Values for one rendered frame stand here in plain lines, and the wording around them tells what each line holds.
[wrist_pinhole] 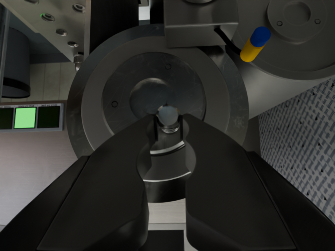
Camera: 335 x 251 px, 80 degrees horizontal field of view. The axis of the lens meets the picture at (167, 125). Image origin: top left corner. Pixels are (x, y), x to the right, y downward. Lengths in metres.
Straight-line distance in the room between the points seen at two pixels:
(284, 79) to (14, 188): 0.59
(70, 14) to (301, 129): 0.42
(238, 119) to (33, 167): 0.52
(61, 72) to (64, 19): 2.39
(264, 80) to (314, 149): 0.13
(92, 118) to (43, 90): 2.72
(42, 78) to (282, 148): 2.81
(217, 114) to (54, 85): 2.72
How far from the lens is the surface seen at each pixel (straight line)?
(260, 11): 0.21
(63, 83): 2.78
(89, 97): 0.17
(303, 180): 0.32
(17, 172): 0.62
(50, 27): 0.50
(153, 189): 0.16
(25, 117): 0.62
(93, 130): 0.16
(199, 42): 0.17
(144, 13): 0.63
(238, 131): 0.16
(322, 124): 0.28
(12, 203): 0.63
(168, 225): 0.51
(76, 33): 0.50
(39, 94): 2.90
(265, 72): 0.18
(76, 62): 0.58
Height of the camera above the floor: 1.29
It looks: 9 degrees down
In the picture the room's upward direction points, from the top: 178 degrees clockwise
